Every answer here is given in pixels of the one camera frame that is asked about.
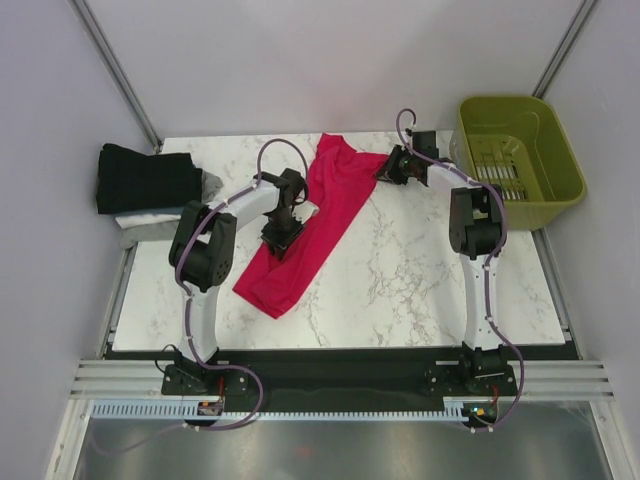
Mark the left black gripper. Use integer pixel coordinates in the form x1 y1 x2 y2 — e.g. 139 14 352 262
261 209 306 261

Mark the pink red t shirt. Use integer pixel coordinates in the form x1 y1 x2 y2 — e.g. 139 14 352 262
233 134 388 319

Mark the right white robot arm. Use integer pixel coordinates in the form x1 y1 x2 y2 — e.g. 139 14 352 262
375 144 517 396

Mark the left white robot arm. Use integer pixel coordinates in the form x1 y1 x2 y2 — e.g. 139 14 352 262
161 168 318 395

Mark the olive green plastic basket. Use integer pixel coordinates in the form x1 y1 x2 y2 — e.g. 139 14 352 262
449 95 587 231

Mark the folded grey t shirt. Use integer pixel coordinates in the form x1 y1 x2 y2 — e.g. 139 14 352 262
118 169 224 250

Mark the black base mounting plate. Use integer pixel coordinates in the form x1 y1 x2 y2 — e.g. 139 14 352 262
160 348 519 414

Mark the folded black t shirt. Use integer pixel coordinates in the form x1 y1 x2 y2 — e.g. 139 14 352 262
96 143 203 215

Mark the right vertical aluminium post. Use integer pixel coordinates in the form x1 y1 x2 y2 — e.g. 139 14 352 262
532 0 601 99

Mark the vertical aluminium post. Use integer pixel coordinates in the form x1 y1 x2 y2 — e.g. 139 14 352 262
69 0 163 153
532 0 601 99

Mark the white slotted cable duct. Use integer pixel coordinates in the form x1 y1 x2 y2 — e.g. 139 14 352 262
90 397 497 422

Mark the aluminium frame rail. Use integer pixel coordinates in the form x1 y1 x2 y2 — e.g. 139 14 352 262
70 360 614 401

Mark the left vertical aluminium post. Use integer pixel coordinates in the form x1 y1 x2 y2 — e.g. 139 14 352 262
69 0 163 153

